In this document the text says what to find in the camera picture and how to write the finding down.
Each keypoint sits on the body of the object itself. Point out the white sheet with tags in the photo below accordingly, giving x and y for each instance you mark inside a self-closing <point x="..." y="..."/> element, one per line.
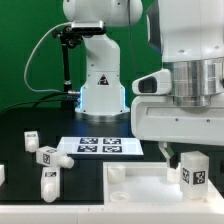
<point x="100" y="146"/>

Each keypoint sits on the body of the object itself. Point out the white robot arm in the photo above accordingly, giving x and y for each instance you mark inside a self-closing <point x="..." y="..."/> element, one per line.
<point x="184" y="101"/>

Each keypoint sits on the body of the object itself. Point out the black camera stand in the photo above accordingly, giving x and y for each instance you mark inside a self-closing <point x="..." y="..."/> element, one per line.
<point x="70" y="39"/>

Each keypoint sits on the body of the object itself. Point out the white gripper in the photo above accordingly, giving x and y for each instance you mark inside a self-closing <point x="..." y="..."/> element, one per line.
<point x="155" y="118"/>

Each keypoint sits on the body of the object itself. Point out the white L-shaped obstacle fence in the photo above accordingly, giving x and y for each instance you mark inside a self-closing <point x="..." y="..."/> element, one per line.
<point x="106" y="214"/>

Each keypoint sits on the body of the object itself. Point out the silver camera on stand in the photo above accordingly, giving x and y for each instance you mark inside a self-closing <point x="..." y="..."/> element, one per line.
<point x="85" y="27"/>

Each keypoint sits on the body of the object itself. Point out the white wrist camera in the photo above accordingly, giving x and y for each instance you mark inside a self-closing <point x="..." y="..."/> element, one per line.
<point x="157" y="83"/>

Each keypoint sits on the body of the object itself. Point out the white square tabletop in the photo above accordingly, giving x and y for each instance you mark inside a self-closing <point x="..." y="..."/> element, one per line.
<point x="128" y="184"/>

